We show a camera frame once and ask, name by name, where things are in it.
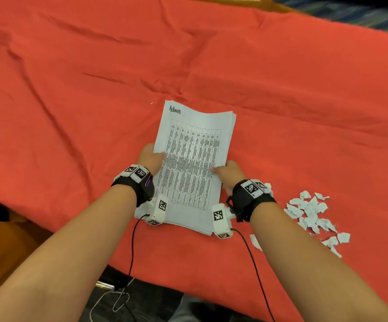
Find person's grey trousers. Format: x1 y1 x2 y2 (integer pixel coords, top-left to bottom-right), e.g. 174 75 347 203
167 293 221 322

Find black camera cable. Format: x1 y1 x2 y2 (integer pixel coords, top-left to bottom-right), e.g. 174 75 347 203
231 228 275 322
122 213 150 299

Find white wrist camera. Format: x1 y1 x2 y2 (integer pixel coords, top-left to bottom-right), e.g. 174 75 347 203
143 193 169 226
211 203 236 239

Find person's right forearm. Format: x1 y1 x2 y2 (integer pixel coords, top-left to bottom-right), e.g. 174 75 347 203
249 201 388 322

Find thin white cable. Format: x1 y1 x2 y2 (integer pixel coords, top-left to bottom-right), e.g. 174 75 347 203
89 277 136 314

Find stack of printed papers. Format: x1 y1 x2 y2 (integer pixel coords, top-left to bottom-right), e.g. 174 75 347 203
134 99 237 236

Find red tablecloth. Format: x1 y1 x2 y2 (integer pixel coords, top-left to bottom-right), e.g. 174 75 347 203
0 0 388 322

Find torn white paper scraps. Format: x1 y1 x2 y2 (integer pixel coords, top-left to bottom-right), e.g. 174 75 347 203
249 182 351 258

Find black marker wristband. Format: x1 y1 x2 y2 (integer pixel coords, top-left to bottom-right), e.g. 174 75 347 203
226 179 277 222
111 164 155 208

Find person's right hand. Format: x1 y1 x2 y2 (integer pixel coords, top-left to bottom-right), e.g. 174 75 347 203
211 160 248 197

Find person's left hand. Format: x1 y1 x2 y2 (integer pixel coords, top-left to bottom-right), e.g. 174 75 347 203
136 143 166 177

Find person's left forearm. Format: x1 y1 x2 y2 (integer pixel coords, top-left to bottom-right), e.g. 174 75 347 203
0 184 138 322

